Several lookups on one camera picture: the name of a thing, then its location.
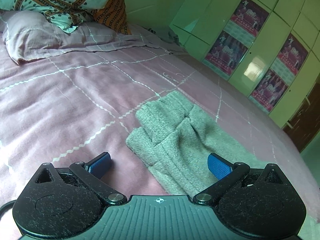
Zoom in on green wardrobe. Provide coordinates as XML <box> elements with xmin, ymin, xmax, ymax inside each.
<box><xmin>171</xmin><ymin>0</ymin><xmax>319</xmax><ymax>127</ymax></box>

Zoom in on grey knit pants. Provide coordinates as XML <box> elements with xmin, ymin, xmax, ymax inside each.
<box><xmin>126</xmin><ymin>91</ymin><xmax>266</xmax><ymax>196</ymax></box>

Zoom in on pink poster upper right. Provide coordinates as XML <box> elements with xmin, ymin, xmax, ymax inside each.
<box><xmin>277</xmin><ymin>33</ymin><xmax>308</xmax><ymax>75</ymax></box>

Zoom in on pink poster lower left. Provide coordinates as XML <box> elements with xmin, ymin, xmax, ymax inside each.
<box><xmin>202</xmin><ymin>31</ymin><xmax>248</xmax><ymax>80</ymax></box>

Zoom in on brown wooden door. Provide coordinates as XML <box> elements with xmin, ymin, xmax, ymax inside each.
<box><xmin>283</xmin><ymin>80</ymin><xmax>320</xmax><ymax>152</ymax></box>

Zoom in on pink poster upper left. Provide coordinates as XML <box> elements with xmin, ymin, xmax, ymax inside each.
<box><xmin>231</xmin><ymin>0</ymin><xmax>269</xmax><ymax>37</ymax></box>

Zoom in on pink poster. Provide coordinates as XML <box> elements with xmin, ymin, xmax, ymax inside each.
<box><xmin>277</xmin><ymin>33</ymin><xmax>308</xmax><ymax>75</ymax></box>
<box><xmin>202</xmin><ymin>31</ymin><xmax>248</xmax><ymax>80</ymax></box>
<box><xmin>231</xmin><ymin>0</ymin><xmax>269</xmax><ymax>37</ymax></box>
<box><xmin>249</xmin><ymin>70</ymin><xmax>288</xmax><ymax>114</ymax></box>

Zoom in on pink checked bed cover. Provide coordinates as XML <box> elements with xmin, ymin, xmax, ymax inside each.
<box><xmin>1</xmin><ymin>31</ymin><xmax>319</xmax><ymax>226</ymax></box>

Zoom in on orange patterned pillow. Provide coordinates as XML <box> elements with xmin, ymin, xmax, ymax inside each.
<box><xmin>92</xmin><ymin>0</ymin><xmax>131</xmax><ymax>35</ymax></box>

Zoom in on pink pillow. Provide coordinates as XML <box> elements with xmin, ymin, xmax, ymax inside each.
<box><xmin>1</xmin><ymin>10</ymin><xmax>161</xmax><ymax>64</ymax></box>

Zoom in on pink poster lower right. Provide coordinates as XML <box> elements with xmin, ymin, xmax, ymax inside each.
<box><xmin>249</xmin><ymin>70</ymin><xmax>288</xmax><ymax>114</ymax></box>

